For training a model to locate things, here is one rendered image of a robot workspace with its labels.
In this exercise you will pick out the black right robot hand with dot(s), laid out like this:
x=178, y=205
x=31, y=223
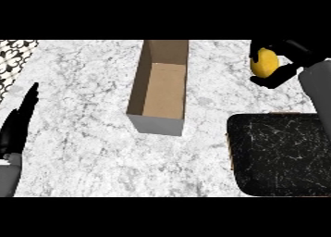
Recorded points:
x=294, y=52

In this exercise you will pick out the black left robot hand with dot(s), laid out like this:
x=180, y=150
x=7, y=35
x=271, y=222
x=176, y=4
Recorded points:
x=18, y=123

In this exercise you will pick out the yellow lemon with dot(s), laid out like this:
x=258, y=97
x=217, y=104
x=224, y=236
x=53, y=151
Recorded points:
x=264, y=63

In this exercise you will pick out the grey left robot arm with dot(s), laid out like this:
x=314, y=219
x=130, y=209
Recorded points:
x=3, y=177

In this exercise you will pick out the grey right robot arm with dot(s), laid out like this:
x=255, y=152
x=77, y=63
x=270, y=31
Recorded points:
x=322, y=92

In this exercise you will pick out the open cardboard box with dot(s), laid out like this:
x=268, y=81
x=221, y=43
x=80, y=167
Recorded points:
x=161, y=89

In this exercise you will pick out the black marble tray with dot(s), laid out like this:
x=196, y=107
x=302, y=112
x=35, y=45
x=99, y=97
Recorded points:
x=283, y=155

